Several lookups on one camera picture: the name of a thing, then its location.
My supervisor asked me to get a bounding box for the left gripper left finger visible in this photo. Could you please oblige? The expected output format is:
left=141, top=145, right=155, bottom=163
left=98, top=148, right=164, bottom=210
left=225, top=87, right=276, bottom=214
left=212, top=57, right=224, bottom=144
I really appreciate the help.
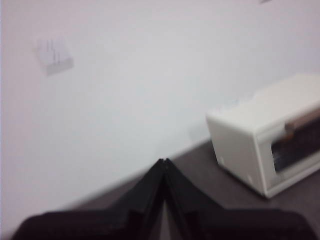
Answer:
left=82, top=158, right=166, bottom=240

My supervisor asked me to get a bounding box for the oven door with beige handle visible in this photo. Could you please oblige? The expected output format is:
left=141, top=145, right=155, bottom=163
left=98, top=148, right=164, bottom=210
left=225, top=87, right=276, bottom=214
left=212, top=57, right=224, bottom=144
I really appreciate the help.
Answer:
left=257, top=117, right=320, bottom=198

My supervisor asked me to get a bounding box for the cream Toshiba toaster oven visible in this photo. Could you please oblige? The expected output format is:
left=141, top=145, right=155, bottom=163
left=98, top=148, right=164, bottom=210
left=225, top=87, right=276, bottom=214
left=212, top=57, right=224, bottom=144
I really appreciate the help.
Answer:
left=205, top=73, right=320, bottom=200

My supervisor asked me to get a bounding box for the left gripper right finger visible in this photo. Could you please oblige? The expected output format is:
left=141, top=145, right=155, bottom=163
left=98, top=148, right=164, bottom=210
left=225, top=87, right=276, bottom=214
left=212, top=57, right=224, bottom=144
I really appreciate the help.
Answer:
left=163, top=158, right=248, bottom=240

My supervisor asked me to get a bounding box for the white wall socket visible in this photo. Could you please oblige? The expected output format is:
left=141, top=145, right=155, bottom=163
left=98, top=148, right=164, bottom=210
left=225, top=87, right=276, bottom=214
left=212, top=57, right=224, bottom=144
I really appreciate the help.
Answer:
left=33, top=37, right=75, bottom=76

